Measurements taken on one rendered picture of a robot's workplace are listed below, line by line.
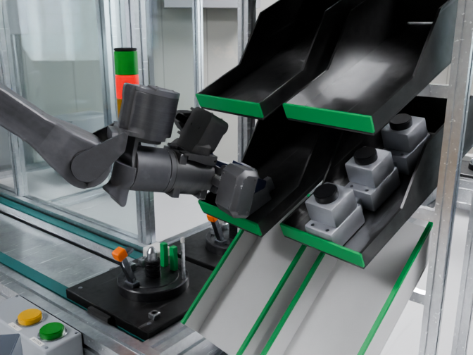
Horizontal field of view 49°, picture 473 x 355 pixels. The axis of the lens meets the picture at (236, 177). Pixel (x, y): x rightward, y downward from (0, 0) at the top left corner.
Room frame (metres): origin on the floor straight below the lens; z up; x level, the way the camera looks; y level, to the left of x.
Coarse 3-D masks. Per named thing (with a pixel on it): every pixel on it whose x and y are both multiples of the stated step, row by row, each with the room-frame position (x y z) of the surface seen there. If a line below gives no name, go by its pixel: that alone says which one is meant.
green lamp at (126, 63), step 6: (114, 54) 1.13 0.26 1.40; (120, 54) 1.12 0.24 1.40; (126, 54) 1.12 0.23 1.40; (132, 54) 1.13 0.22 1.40; (114, 60) 1.13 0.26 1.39; (120, 60) 1.12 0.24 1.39; (126, 60) 1.12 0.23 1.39; (132, 60) 1.13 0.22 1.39; (120, 66) 1.12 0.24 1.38; (126, 66) 1.12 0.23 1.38; (132, 66) 1.13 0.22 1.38; (120, 72) 1.12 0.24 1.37; (126, 72) 1.12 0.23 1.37; (132, 72) 1.12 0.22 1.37; (138, 72) 1.14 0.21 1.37
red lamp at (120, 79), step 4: (116, 76) 1.13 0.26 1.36; (120, 76) 1.12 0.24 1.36; (124, 76) 1.12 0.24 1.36; (128, 76) 1.12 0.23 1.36; (132, 76) 1.12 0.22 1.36; (136, 76) 1.13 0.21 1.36; (116, 80) 1.13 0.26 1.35; (120, 80) 1.12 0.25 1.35; (124, 80) 1.12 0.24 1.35; (128, 80) 1.12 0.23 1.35; (132, 80) 1.12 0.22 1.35; (136, 80) 1.13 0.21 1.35; (116, 84) 1.13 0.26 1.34; (120, 84) 1.12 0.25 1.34; (136, 84) 1.13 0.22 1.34; (116, 88) 1.13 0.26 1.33; (120, 88) 1.12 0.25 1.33; (116, 92) 1.13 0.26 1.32; (120, 92) 1.12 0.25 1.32; (120, 96) 1.12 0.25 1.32
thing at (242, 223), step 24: (264, 120) 0.83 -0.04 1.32; (288, 120) 0.87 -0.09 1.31; (264, 144) 0.83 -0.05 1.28; (288, 144) 0.86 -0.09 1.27; (312, 144) 0.83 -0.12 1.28; (264, 168) 0.81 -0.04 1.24; (288, 168) 0.79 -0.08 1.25; (312, 168) 0.72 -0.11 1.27; (288, 192) 0.73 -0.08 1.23; (216, 216) 0.72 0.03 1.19; (264, 216) 0.66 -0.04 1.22
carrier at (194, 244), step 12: (228, 228) 1.18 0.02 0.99; (192, 240) 1.15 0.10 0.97; (204, 240) 1.15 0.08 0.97; (216, 240) 1.09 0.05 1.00; (228, 240) 1.11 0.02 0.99; (180, 252) 1.08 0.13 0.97; (192, 252) 1.08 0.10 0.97; (204, 252) 1.08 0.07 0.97; (216, 252) 1.07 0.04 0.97; (204, 264) 1.03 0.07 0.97; (216, 264) 1.02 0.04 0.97
